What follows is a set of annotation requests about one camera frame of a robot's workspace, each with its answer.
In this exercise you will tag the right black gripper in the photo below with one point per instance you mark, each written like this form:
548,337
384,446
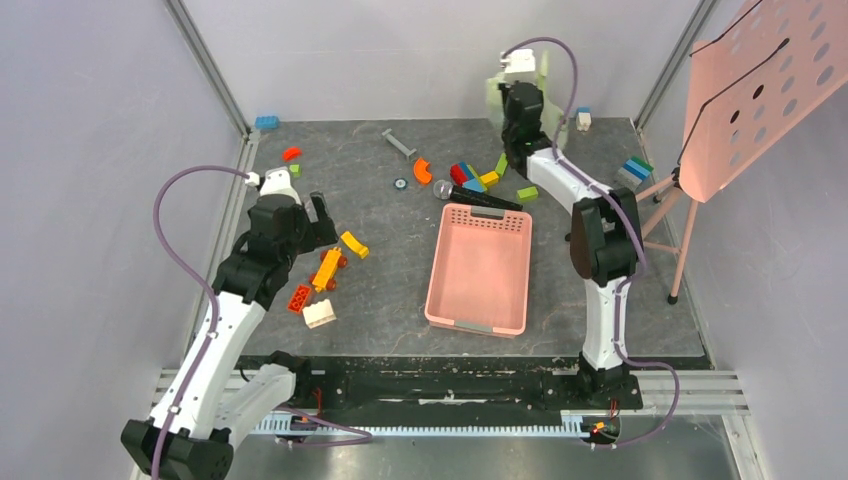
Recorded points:
519,150

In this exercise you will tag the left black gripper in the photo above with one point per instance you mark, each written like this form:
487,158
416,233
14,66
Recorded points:
319,232

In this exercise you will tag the green avocado plastic bag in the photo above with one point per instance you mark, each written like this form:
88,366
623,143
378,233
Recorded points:
552,117

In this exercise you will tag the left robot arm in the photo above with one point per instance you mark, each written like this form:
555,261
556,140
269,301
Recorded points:
194,430

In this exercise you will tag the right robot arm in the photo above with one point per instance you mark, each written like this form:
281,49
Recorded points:
605,243

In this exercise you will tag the long green block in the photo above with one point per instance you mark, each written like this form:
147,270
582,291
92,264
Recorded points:
501,166

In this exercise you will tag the yellow small block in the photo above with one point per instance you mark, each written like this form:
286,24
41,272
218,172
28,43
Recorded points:
490,179

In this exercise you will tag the short green block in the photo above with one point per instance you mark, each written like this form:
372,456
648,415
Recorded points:
527,194

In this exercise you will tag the orange toy car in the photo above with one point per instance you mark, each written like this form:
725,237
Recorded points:
332,260

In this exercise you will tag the white blue small brick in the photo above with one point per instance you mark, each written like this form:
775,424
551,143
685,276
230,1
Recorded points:
583,119

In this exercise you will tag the orange red brick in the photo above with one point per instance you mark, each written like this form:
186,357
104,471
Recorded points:
299,299

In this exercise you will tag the red blue brick stack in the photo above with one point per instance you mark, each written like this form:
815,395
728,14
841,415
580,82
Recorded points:
465,176

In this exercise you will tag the red arch block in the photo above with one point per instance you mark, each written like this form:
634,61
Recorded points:
291,153

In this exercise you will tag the yellow curved block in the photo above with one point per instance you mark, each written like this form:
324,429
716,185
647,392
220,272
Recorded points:
354,245

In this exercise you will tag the white large brick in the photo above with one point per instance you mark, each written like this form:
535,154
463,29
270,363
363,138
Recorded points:
319,313

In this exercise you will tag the black microphone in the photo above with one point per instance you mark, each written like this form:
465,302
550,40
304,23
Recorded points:
447,191

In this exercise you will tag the orange curved track piece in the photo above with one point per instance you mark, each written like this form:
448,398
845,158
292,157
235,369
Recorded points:
421,171

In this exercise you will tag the grey blue green brick stack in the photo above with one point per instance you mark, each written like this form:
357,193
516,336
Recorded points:
633,173

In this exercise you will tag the pink plastic basket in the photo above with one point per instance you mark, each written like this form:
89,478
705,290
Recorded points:
480,274

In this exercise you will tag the pink music stand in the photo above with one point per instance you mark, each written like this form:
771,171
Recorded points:
749,86

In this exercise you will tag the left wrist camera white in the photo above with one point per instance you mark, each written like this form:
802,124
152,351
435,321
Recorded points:
277,181

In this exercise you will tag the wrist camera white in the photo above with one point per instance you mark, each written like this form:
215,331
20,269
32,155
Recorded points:
277,181
519,63

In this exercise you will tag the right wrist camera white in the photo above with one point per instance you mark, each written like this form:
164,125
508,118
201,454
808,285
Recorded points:
519,63

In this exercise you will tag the blue brick at wall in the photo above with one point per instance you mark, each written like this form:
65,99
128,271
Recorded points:
266,122

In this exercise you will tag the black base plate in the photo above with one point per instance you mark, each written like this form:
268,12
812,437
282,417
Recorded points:
547,382

